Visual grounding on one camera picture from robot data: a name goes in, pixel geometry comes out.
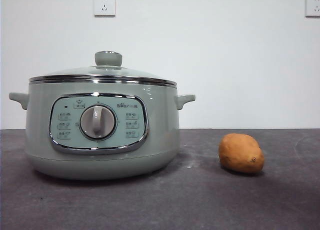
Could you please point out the pale green electric pot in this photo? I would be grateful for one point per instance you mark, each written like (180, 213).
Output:
(160, 130)

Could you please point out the white wall socket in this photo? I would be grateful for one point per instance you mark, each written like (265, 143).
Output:
(105, 5)
(313, 6)

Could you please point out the brown potato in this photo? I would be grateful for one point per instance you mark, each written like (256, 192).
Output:
(240, 153)

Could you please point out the glass lid with green knob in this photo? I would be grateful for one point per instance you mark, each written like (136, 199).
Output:
(108, 58)

